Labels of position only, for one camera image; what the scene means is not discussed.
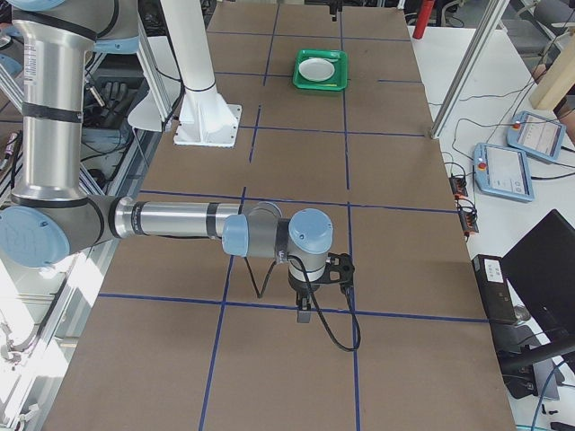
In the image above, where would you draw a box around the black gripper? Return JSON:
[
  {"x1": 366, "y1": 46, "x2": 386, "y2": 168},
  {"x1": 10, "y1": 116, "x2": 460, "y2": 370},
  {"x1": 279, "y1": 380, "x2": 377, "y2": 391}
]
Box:
[
  {"x1": 288, "y1": 272, "x2": 322, "y2": 323},
  {"x1": 327, "y1": 0, "x2": 340, "y2": 22}
]

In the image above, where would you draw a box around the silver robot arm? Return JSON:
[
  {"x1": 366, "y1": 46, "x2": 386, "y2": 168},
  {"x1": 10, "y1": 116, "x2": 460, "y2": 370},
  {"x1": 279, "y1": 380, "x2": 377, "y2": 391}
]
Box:
[{"x1": 1, "y1": 1, "x2": 334, "y2": 322}]

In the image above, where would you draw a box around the white round plate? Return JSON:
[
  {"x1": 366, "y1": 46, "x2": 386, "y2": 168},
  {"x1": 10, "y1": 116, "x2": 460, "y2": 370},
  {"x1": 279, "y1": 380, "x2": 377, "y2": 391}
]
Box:
[{"x1": 298, "y1": 57, "x2": 335, "y2": 83}]

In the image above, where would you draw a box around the green plastic tray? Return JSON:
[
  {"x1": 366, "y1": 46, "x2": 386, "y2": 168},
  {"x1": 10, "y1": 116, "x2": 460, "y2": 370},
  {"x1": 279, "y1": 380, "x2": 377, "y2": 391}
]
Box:
[{"x1": 292, "y1": 48, "x2": 349, "y2": 92}]

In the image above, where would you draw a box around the red cylinder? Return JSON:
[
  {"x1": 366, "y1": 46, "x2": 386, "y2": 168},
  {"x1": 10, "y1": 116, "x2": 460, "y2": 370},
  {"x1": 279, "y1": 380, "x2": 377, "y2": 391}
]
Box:
[{"x1": 412, "y1": 0, "x2": 435, "y2": 40}]

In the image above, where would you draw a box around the orange black connector strip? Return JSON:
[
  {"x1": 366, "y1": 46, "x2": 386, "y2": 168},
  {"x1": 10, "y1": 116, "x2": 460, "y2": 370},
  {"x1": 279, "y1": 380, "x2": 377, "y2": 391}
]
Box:
[{"x1": 448, "y1": 175, "x2": 479, "y2": 238}]

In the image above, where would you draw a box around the black box device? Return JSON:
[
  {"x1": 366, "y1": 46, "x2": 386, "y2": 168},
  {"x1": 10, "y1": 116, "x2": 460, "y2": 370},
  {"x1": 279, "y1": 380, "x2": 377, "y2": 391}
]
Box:
[{"x1": 472, "y1": 254, "x2": 516, "y2": 325}]

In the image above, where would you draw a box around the white paper sheet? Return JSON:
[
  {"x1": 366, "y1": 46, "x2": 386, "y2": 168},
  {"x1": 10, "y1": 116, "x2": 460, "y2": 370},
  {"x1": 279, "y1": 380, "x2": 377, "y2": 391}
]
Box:
[{"x1": 128, "y1": 93, "x2": 182, "y2": 133}]

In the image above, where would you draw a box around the far blue teach pendant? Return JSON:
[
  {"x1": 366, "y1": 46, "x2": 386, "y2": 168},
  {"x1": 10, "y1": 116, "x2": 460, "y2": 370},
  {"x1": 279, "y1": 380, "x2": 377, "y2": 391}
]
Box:
[{"x1": 507, "y1": 111, "x2": 566, "y2": 163}]

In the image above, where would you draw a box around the blue teach pendant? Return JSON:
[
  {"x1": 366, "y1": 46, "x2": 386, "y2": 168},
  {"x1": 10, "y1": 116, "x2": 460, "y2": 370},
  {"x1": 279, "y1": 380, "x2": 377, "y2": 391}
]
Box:
[
  {"x1": 507, "y1": 111, "x2": 566, "y2": 163},
  {"x1": 473, "y1": 143, "x2": 535, "y2": 202}
]

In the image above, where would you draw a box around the near blue teach pendant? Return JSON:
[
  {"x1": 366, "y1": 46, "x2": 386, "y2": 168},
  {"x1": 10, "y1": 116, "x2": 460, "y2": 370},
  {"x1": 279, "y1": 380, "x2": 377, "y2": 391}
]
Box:
[{"x1": 473, "y1": 143, "x2": 535, "y2": 202}]

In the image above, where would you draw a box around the black monitor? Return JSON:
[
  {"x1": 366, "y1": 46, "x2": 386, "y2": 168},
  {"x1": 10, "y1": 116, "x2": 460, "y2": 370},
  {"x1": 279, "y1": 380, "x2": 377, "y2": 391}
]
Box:
[{"x1": 502, "y1": 209, "x2": 574, "y2": 340}]

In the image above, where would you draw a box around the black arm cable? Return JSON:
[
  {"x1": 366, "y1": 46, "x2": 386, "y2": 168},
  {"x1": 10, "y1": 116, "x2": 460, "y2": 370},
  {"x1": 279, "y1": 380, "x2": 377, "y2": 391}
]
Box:
[{"x1": 244, "y1": 254, "x2": 362, "y2": 353}]

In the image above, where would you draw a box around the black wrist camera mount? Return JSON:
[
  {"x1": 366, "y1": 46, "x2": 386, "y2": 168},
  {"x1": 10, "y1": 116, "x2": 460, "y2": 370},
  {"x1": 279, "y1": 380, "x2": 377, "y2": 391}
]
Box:
[{"x1": 322, "y1": 252, "x2": 355, "y2": 286}]

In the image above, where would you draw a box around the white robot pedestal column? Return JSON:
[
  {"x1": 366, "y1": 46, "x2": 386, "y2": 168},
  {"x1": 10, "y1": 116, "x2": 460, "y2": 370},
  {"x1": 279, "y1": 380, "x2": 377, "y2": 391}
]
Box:
[{"x1": 161, "y1": 0, "x2": 242, "y2": 148}]

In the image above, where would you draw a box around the aluminium frame post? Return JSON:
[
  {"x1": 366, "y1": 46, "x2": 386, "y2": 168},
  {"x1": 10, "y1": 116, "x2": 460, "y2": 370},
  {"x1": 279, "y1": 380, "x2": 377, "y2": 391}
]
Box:
[{"x1": 430, "y1": 0, "x2": 510, "y2": 139}]

